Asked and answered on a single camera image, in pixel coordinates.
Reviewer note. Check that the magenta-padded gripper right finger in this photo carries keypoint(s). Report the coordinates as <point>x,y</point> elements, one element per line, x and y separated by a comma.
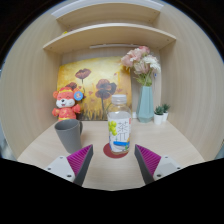
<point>150,161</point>

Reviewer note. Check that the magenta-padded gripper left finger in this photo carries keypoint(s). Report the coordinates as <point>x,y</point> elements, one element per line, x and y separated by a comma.
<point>76,161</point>

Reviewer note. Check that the clear plastic drink bottle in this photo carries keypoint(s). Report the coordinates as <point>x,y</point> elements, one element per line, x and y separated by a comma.
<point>119,133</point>

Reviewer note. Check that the grey mug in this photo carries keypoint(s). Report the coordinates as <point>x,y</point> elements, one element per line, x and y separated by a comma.
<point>68,136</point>

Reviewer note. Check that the flat round red coaster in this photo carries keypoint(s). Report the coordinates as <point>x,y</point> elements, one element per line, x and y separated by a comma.
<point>107,151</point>

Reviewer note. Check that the small potted succulent plant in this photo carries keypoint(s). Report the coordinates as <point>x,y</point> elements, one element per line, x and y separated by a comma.
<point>166,111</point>
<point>158,117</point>

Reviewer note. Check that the teal vase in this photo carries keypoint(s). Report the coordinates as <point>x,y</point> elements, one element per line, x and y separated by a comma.
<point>145,105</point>

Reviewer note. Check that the red orange plush toy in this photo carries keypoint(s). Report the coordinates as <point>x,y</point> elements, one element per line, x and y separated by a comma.
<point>66,105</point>

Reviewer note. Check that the yellow poppy flower painting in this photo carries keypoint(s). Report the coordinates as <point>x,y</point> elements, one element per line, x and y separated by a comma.
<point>96,76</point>

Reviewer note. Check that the pink white flower bouquet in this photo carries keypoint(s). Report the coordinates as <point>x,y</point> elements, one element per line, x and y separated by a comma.
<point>141,63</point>

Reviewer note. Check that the light wood shelf unit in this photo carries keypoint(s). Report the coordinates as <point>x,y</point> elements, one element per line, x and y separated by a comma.
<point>110,35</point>

